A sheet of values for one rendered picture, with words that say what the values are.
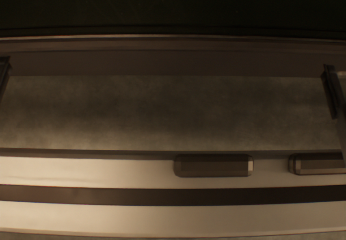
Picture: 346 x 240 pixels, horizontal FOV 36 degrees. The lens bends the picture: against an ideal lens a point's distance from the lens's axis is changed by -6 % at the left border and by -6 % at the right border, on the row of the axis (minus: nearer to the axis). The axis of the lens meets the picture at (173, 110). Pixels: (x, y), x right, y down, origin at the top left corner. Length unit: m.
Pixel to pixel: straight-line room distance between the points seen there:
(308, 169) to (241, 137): 0.61
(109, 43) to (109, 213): 0.12
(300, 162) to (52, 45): 0.13
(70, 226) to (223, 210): 0.07
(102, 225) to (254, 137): 0.62
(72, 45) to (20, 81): 0.71
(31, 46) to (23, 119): 0.71
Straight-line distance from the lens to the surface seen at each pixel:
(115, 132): 0.85
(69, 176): 0.26
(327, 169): 0.26
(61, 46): 0.16
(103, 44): 0.16
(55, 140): 0.86
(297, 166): 0.25
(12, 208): 0.27
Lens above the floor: 0.85
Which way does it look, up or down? 87 degrees down
